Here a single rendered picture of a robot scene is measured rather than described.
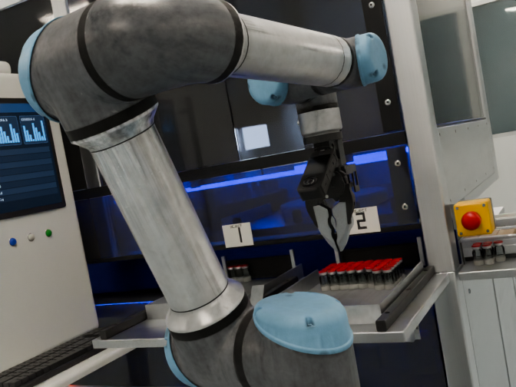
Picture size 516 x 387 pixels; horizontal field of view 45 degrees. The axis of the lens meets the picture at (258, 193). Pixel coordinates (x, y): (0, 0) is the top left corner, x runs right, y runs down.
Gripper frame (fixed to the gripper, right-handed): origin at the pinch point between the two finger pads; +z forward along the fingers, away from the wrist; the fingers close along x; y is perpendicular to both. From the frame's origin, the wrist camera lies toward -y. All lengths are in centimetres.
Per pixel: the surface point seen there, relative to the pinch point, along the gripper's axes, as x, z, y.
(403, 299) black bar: -7.8, 12.8, 8.7
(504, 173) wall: 25, 34, 496
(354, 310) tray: -0.9, 12.2, 0.4
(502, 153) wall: 25, 15, 496
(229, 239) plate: 44, 2, 36
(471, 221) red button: -18.0, 3.2, 32.1
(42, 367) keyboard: 72, 20, -7
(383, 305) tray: -5.8, 12.1, 2.5
